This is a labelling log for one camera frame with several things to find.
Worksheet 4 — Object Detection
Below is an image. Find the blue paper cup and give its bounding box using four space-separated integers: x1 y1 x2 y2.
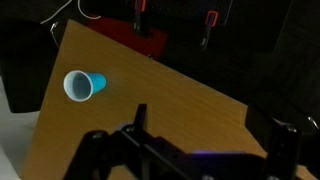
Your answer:
63 69 108 103

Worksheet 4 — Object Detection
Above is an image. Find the red clamp on table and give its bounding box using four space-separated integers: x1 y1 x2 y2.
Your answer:
84 16 169 61

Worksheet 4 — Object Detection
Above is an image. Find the black clamp orange handle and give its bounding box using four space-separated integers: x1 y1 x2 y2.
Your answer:
132 0 149 36
199 9 220 51

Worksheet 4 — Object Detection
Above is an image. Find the white cable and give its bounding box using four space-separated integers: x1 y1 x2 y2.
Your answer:
39 0 103 26

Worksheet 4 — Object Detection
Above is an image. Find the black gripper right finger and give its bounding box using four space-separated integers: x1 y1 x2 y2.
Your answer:
264 117 303 180

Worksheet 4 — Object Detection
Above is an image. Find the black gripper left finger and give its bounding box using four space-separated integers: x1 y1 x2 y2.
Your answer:
63 103 188 180

